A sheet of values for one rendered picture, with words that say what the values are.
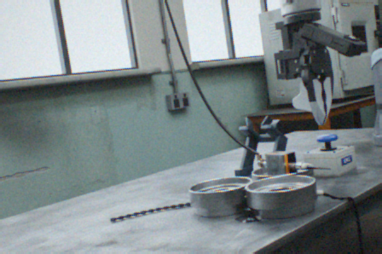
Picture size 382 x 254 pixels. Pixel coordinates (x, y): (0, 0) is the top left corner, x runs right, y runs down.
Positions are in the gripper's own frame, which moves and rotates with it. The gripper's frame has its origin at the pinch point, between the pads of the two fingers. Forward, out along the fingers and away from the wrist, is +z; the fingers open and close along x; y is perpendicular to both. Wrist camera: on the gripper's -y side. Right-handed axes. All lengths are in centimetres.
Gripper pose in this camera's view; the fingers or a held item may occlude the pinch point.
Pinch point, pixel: (324, 118)
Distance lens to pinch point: 96.1
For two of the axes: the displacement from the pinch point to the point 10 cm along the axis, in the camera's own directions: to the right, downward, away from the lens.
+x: -7.0, 1.6, -6.9
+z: 1.5, 9.9, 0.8
